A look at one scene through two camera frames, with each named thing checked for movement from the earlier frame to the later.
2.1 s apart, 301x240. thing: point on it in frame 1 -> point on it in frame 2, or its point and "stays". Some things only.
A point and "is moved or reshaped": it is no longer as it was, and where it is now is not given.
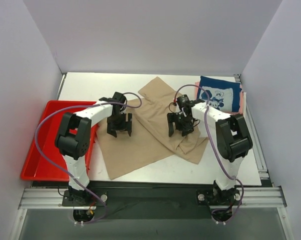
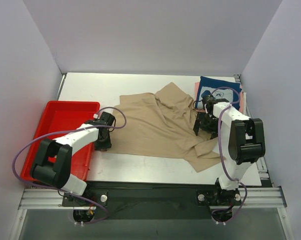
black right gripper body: [179, 123] -> [205, 122]
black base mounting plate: [152, 200] stays
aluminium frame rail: [52, 199] stays
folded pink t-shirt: [241, 99] stays
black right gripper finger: [186, 131] -> [213, 135]
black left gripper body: [119, 124] -> [103, 143]
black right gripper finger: [171, 118] -> [196, 127]
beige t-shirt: [149, 140] is moved or reshaped
